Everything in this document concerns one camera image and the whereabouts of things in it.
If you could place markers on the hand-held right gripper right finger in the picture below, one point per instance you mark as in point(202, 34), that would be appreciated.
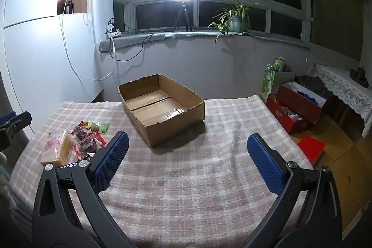
point(264, 162)

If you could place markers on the small red candy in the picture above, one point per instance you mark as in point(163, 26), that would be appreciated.
point(85, 123)

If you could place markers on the grey box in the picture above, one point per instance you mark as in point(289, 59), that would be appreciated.
point(284, 79)

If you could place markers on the brown cardboard box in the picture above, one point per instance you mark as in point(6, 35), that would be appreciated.
point(174, 127)

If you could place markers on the red flat lid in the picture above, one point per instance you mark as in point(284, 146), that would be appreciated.
point(311, 147)

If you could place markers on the potted spider plant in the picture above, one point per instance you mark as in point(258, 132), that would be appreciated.
point(236, 23)

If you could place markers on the white power strip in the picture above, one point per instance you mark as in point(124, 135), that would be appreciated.
point(114, 32)

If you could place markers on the white lace tablecloth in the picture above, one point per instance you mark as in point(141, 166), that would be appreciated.
point(345, 91)

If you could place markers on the large open red box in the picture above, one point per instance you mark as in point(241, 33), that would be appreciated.
point(299, 108)

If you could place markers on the dark figurine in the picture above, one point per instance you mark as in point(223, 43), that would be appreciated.
point(359, 75)

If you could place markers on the red candy packet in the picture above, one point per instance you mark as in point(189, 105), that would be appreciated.
point(76, 150)

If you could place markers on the clear bread packet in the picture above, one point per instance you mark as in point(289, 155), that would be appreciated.
point(56, 149)

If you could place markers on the low red box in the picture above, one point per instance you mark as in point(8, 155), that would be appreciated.
point(279, 115)

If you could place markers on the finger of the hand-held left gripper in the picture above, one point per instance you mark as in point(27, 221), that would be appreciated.
point(19, 121)

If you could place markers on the white cabinet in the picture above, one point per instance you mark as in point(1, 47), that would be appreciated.
point(35, 62)

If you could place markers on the red white vase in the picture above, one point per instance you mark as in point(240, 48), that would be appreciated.
point(60, 2)

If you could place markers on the dark small container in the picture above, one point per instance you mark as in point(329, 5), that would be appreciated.
point(68, 7)

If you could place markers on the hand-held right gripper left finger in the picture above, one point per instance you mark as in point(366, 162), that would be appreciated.
point(114, 156)

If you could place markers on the green juice carton box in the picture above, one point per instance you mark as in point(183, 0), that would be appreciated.
point(267, 85)

